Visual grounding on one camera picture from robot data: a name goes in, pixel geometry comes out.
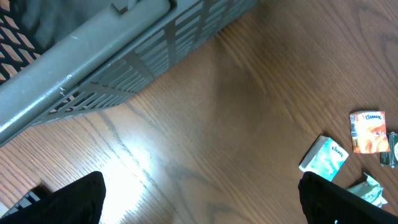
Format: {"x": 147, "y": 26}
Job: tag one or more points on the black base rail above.
{"x": 31, "y": 197}

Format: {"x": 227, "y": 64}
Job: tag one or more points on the dark green round-logo packet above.
{"x": 390, "y": 158}

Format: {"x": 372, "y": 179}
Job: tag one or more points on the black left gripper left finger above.
{"x": 78, "y": 202}

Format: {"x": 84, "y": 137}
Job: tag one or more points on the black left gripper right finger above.
{"x": 325, "y": 202}

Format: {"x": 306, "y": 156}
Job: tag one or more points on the orange tissue packet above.
{"x": 368, "y": 132}

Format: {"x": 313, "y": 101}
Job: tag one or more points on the dark grey plastic basket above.
{"x": 65, "y": 58}

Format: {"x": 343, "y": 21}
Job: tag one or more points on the teal wipes packet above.
{"x": 370, "y": 190}

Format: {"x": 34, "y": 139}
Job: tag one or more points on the teal Kleenex tissue packet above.
{"x": 324, "y": 158}

